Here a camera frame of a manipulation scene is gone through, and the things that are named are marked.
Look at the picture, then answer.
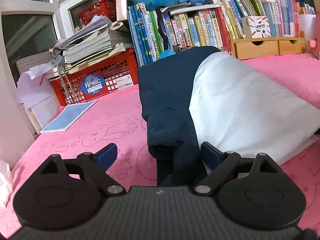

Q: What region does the stack of papers and booklets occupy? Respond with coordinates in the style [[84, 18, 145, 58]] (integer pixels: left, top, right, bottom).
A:
[[46, 16, 133, 80]]

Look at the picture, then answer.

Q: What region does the red upper basket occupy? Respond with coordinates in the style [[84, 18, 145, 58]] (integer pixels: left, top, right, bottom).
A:
[[77, 0, 117, 25]]

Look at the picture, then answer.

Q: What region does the white pencil pattern box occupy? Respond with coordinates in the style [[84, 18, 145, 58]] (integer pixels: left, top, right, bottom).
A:
[[241, 16, 272, 38]]

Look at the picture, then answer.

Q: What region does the blue plush ball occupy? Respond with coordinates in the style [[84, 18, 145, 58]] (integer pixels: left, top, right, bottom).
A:
[[158, 49, 176, 60]]

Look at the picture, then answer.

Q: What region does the red plastic crate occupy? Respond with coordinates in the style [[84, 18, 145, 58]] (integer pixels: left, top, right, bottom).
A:
[[50, 48, 138, 106]]

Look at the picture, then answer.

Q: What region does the pink toy house frame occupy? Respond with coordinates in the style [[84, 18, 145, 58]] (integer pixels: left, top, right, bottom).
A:
[[308, 12, 320, 60]]

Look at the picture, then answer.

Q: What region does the white and navy jacket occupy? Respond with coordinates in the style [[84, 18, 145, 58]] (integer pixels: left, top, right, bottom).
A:
[[138, 47, 319, 186]]

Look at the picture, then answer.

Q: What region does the wooden drawer organizer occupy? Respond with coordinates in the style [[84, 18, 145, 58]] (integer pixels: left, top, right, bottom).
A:
[[231, 31, 306, 60]]

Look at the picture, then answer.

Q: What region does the row of upright books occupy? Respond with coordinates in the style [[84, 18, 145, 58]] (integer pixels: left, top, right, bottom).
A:
[[127, 0, 316, 66]]

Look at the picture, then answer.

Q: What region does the light blue notebook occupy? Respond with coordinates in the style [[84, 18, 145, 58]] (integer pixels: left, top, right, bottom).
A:
[[40, 100, 97, 134]]

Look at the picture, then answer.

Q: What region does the pink bunny table mat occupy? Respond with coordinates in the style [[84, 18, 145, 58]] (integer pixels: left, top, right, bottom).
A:
[[0, 52, 320, 239]]

